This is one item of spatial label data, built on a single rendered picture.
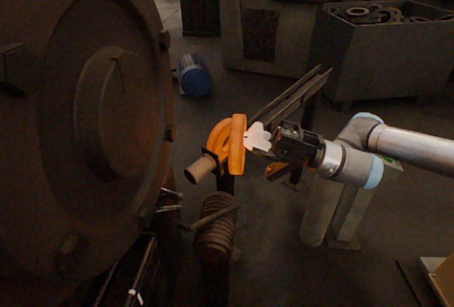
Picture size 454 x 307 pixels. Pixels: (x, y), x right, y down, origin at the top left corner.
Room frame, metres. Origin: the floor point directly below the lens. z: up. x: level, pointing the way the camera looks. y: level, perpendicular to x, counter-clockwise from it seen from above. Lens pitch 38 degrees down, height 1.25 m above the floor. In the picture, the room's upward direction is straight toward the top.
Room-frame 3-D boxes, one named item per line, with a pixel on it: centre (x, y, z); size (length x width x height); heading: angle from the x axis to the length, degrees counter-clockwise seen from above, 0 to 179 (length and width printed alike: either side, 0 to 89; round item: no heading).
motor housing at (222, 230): (0.54, 0.04, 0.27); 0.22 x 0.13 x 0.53; 173
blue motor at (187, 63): (2.51, 0.35, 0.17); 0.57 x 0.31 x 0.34; 13
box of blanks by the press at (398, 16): (2.50, -1.36, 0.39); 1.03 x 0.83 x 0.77; 98
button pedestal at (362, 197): (0.81, -0.60, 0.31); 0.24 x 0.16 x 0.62; 173
